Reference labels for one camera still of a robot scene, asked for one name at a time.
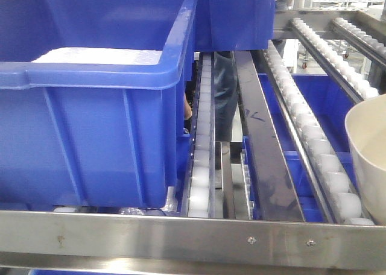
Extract blue bin with white foam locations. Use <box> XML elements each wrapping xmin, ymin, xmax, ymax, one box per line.
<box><xmin>1</xmin><ymin>0</ymin><xmax>197</xmax><ymax>208</ymax></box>

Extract white plastic bin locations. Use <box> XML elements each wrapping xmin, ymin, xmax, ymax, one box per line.
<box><xmin>344</xmin><ymin>95</ymin><xmax>385</xmax><ymax>225</ymax></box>

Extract blue bins on lower layer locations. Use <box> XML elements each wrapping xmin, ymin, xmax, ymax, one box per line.
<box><xmin>259</xmin><ymin>74</ymin><xmax>373</xmax><ymax>225</ymax></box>

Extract white roller track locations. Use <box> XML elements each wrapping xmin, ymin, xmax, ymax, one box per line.
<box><xmin>263</xmin><ymin>42</ymin><xmax>374</xmax><ymax>226</ymax></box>
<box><xmin>188</xmin><ymin>54</ymin><xmax>214</xmax><ymax>218</ymax></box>
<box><xmin>290</xmin><ymin>18</ymin><xmax>379</xmax><ymax>103</ymax></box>

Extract blue bin rear centre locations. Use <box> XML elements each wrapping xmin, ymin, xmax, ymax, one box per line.
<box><xmin>195</xmin><ymin>0</ymin><xmax>275</xmax><ymax>52</ymax></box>

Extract white roller track centre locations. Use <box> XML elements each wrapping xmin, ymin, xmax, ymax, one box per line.
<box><xmin>188</xmin><ymin>54</ymin><xmax>214</xmax><ymax>218</ymax></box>

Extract stainless steel flow rack shelf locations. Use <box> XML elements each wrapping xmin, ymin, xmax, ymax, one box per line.
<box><xmin>0</xmin><ymin>9</ymin><xmax>386</xmax><ymax>275</ymax></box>

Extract person in jeans behind shelf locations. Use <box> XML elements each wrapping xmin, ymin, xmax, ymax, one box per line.
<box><xmin>182</xmin><ymin>0</ymin><xmax>296</xmax><ymax>143</ymax></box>

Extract steel divider rail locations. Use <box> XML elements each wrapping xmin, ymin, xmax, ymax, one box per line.
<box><xmin>233</xmin><ymin>51</ymin><xmax>305</xmax><ymax>222</ymax></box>

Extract white roller track far right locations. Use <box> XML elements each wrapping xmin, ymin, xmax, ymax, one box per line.
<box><xmin>290</xmin><ymin>18</ymin><xmax>379</xmax><ymax>103</ymax></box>

